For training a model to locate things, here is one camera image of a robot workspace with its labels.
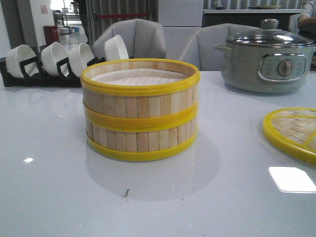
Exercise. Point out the bamboo steamer drawer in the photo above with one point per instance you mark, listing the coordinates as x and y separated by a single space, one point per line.
142 146
140 108

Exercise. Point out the white bowl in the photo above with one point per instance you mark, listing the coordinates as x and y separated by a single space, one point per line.
115 49
15 56
51 55
79 56

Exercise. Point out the white bowl rightmost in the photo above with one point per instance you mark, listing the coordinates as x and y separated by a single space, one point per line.
115 49

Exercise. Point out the yellow bamboo steamer lid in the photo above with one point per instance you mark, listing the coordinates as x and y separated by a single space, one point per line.
293 131

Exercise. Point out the right grey armchair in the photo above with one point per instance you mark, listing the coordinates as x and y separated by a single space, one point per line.
199 49

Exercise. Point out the upper steamer liner cloth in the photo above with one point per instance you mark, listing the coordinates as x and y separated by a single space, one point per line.
139 77

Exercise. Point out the white cabinet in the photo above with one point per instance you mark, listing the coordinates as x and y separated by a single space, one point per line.
180 19

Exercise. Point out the seated person in white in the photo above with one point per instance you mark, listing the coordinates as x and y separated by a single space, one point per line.
308 14

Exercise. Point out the glass pot lid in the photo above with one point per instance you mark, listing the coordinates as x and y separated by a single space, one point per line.
270 35

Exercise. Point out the grey-green electric cooking pot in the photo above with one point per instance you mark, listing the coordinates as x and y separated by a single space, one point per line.
266 69

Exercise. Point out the red box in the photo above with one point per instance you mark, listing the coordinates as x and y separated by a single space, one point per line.
50 34

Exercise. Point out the dark sideboard counter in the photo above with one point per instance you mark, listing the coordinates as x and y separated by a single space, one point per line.
250 17

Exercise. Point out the black bowl rack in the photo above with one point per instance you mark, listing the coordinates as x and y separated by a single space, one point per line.
65 78

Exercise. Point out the white bowl far left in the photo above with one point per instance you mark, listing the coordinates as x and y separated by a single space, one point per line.
15 56

